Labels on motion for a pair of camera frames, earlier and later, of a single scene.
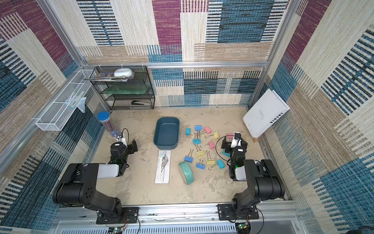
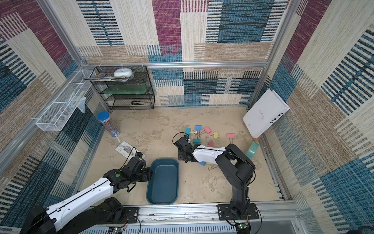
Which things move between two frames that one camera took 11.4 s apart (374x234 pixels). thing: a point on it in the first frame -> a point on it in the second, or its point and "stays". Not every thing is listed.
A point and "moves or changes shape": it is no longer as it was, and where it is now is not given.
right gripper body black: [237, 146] -> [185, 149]
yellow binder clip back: [215, 135] stays
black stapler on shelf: [138, 102] stays
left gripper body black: [128, 150] -> [144, 175]
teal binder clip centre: [196, 141] stays
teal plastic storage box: [166, 133] -> [163, 188]
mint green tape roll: [186, 172] -> [252, 150]
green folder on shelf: [127, 89] stays
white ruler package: [162, 172] moves or changes shape
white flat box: [265, 114] stays
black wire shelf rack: [124, 87] stays
